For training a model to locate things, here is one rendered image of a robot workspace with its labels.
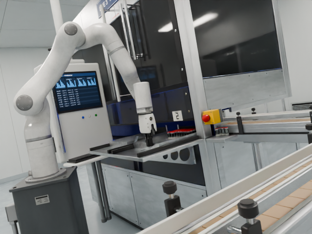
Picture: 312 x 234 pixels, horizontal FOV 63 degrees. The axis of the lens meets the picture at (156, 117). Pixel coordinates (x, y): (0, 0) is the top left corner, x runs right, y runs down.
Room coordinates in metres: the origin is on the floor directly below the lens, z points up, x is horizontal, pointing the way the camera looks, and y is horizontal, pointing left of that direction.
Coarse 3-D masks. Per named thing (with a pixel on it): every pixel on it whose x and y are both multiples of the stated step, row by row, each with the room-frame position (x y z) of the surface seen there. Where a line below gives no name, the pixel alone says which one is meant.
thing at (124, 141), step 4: (164, 132) 1.74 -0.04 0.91; (128, 136) 1.87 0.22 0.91; (132, 136) 1.89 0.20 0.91; (140, 136) 1.93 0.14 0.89; (112, 140) 1.80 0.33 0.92; (116, 140) 1.81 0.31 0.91; (120, 140) 1.83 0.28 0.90; (124, 140) 1.85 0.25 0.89; (128, 140) 1.87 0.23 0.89; (132, 140) 1.86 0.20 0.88; (112, 144) 1.74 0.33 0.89; (116, 144) 1.70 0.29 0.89; (120, 144) 1.65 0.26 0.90; (124, 144) 1.60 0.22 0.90
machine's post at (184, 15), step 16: (176, 0) 1.42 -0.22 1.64; (176, 16) 1.43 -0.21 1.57; (192, 32) 1.41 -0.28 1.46; (192, 48) 1.40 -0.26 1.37; (192, 64) 1.39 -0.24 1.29; (192, 80) 1.40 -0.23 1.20; (192, 96) 1.42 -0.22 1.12; (208, 128) 1.41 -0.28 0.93; (208, 144) 1.40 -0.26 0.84; (208, 160) 1.39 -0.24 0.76; (208, 176) 1.40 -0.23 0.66; (208, 192) 1.42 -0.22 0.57
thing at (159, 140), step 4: (156, 136) 1.60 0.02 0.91; (160, 136) 1.62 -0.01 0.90; (164, 136) 1.64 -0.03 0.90; (184, 136) 1.40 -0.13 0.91; (188, 136) 1.41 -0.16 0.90; (140, 140) 1.53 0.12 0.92; (144, 140) 1.55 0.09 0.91; (152, 140) 1.58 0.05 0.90; (156, 140) 1.60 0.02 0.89; (160, 140) 1.61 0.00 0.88; (164, 140) 1.58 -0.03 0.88; (168, 140) 1.55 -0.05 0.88; (172, 140) 1.35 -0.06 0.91; (176, 140) 1.36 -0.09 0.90; (136, 144) 1.48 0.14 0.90; (140, 144) 1.44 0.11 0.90; (144, 144) 1.41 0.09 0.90; (156, 144) 1.31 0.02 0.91; (160, 144) 1.30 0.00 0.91; (164, 144) 1.31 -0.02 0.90; (136, 148) 1.48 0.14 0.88; (140, 148) 1.45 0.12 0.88; (144, 148) 1.41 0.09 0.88; (148, 148) 1.38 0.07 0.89; (152, 148) 1.35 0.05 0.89
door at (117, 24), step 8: (120, 16) 1.93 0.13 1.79; (112, 24) 2.04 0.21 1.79; (120, 24) 1.95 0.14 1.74; (120, 32) 1.96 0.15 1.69; (128, 32) 1.88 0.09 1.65; (136, 40) 1.80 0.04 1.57; (136, 48) 1.82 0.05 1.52; (136, 64) 1.85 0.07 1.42; (120, 80) 2.08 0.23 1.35; (120, 88) 2.10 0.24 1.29
